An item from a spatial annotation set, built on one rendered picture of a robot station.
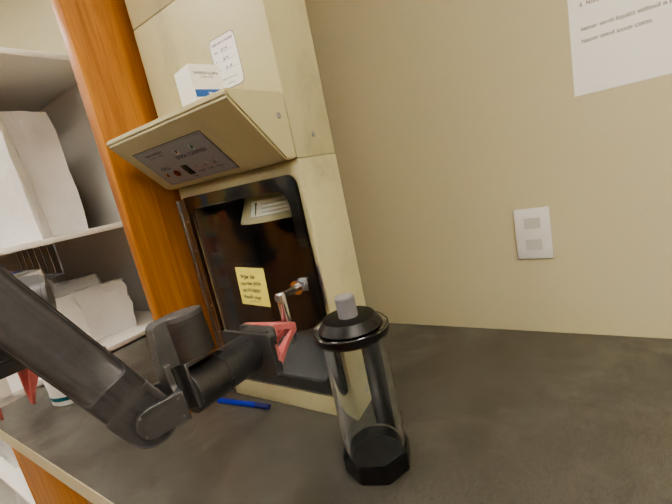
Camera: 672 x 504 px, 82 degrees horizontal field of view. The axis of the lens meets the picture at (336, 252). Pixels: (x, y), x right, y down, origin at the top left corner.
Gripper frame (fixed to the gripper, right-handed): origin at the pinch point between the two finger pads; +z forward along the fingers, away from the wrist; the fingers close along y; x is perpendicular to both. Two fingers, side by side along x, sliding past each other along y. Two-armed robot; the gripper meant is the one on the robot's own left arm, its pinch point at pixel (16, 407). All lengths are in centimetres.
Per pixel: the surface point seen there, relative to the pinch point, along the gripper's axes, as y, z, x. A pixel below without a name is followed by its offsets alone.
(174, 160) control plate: 25, -36, -25
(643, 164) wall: 75, -20, -91
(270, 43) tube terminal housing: 32, -49, -45
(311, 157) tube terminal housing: 36, -32, -46
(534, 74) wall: 75, -41, -75
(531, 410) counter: 44, 14, -74
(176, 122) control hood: 21, -40, -34
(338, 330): 22, -9, -55
